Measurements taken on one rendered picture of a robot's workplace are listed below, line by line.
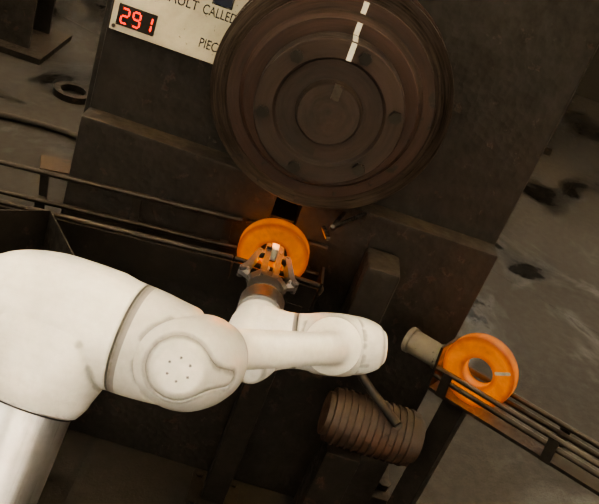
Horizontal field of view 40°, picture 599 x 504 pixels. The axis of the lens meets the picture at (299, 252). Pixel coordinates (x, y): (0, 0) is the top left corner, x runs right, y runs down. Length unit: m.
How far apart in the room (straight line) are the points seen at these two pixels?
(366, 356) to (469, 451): 1.35
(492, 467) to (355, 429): 1.03
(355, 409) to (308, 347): 0.55
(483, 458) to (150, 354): 2.00
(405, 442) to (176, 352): 1.02
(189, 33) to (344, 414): 0.86
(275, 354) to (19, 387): 0.42
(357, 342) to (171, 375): 0.61
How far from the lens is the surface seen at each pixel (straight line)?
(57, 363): 0.94
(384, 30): 1.55
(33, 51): 4.52
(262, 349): 1.20
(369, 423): 1.81
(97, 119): 1.82
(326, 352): 1.32
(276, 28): 1.56
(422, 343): 1.80
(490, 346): 1.73
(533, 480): 2.82
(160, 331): 0.89
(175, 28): 1.75
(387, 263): 1.79
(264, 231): 1.75
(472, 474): 2.70
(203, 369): 0.88
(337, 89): 1.51
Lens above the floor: 1.60
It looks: 28 degrees down
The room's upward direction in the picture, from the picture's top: 21 degrees clockwise
